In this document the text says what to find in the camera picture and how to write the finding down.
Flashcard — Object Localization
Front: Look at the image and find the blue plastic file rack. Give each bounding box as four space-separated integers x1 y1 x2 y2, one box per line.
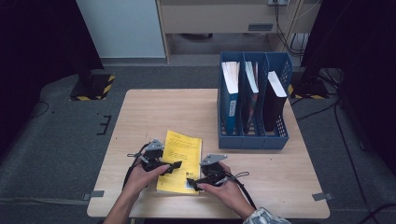
217 50 294 151

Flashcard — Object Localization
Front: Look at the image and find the grey desk label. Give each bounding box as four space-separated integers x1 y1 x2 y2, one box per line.
247 22 274 32

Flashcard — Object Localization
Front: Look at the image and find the person's left hand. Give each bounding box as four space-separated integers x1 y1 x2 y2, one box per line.
123 163 172 202

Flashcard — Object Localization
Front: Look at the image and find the person's right hand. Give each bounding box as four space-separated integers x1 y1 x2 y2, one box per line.
196 161 254 219

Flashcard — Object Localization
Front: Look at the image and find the light wooden desk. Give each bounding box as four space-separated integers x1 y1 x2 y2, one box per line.
156 0 321 64

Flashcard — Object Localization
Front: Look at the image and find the black hardcover book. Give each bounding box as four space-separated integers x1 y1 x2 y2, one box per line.
262 70 289 133

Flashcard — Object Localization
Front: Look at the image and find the white cabinet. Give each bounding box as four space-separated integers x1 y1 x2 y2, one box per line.
77 0 166 59

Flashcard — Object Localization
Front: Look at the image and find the yellow-black striped stand base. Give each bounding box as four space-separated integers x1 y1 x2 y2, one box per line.
287 78 331 101
69 68 116 102

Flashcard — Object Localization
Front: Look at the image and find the teal paperback book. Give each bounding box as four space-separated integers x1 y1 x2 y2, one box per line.
243 61 261 135

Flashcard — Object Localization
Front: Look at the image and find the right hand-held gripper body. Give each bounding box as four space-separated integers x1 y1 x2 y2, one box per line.
199 153 238 188

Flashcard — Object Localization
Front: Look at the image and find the black hanging cable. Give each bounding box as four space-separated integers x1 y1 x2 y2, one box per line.
273 0 307 59

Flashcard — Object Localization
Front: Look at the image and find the black curtain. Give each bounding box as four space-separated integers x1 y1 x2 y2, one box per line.
0 0 106 157
300 0 396 175

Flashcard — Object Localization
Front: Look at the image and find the grey tape piece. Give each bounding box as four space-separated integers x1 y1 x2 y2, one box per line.
312 192 334 202
82 189 106 202

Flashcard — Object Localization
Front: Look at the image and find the long black floor cable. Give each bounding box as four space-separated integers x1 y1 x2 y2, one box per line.
332 99 375 218

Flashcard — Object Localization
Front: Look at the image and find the blue hardcover book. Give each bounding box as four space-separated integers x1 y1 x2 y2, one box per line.
220 61 242 136

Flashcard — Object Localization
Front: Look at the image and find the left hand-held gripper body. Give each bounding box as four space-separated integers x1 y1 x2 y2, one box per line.
139 138 172 173

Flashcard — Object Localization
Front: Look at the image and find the yellow paperback book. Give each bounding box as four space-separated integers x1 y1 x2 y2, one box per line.
155 130 204 196

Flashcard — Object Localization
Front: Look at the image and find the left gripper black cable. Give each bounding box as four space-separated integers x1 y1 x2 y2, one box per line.
122 142 151 191

